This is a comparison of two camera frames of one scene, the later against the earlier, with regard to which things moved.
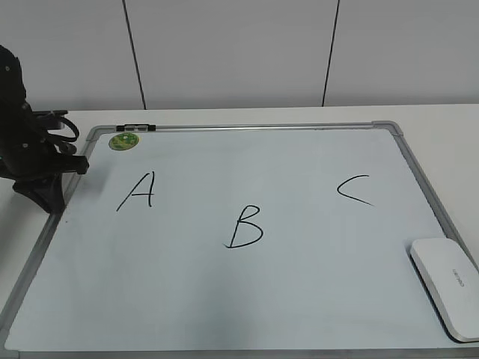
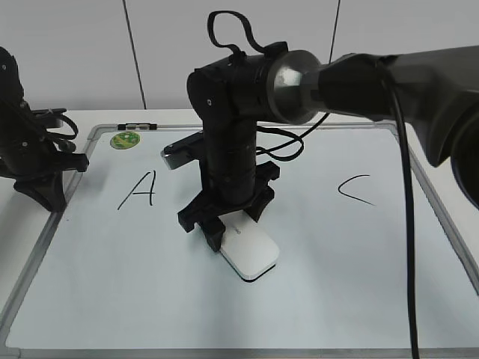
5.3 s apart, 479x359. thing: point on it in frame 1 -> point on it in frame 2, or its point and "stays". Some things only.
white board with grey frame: (236, 241) stays
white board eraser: (450, 284) -> (247, 247)
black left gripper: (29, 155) stays
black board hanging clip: (136, 128) stays
